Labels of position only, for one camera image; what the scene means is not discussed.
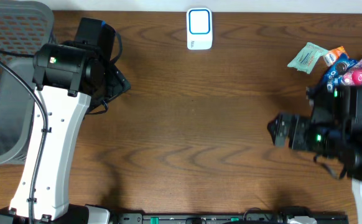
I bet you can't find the teal wet wipes pack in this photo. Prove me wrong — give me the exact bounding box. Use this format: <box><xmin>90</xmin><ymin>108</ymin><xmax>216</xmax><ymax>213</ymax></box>
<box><xmin>287</xmin><ymin>42</ymin><xmax>328</xmax><ymax>74</ymax></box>

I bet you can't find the grey plastic mesh basket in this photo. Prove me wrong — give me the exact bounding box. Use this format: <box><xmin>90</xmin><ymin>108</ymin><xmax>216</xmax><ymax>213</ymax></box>
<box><xmin>0</xmin><ymin>1</ymin><xmax>56</xmax><ymax>164</ymax></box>

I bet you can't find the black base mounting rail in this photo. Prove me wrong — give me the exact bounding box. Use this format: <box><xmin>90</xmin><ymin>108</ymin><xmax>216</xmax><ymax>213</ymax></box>
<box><xmin>115</xmin><ymin>212</ymin><xmax>350</xmax><ymax>224</ymax></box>

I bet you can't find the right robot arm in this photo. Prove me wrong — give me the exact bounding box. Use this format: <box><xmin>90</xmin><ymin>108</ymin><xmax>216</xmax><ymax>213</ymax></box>
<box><xmin>267</xmin><ymin>85</ymin><xmax>362</xmax><ymax>223</ymax></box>

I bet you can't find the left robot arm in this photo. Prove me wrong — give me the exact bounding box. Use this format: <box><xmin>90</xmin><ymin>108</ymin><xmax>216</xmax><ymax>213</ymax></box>
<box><xmin>0</xmin><ymin>17</ymin><xmax>131</xmax><ymax>223</ymax></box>

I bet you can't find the white barcode scanner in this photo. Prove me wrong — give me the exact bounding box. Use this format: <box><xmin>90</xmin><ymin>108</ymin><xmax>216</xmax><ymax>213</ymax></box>
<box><xmin>186</xmin><ymin>7</ymin><xmax>213</xmax><ymax>50</ymax></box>

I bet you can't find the blue Oreo cookie pack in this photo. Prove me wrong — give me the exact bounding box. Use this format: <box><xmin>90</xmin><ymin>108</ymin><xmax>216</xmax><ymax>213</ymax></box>
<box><xmin>320</xmin><ymin>54</ymin><xmax>358</xmax><ymax>92</ymax></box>

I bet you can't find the small orange tissue pack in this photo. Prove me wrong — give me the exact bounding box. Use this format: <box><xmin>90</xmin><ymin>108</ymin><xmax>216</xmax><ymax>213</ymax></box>
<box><xmin>322</xmin><ymin>46</ymin><xmax>348</xmax><ymax>67</ymax></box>

